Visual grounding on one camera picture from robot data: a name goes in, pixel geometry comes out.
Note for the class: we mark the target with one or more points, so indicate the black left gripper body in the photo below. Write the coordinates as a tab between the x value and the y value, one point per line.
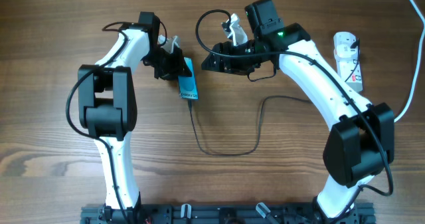
155	59

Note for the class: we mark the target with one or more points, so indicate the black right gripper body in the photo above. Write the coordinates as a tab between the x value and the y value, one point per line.
244	65

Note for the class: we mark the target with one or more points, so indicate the Samsung Galaxy smartphone teal screen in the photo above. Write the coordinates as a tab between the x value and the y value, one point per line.
187	84

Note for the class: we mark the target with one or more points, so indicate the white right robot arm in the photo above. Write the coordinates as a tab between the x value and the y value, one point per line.
360	144

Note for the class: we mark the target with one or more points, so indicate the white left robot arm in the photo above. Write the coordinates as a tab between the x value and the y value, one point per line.
106	98

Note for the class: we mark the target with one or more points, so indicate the white USB charger adapter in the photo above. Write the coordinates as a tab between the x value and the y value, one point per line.
346	51

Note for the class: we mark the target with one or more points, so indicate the white power strip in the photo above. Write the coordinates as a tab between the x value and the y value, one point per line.
349	70

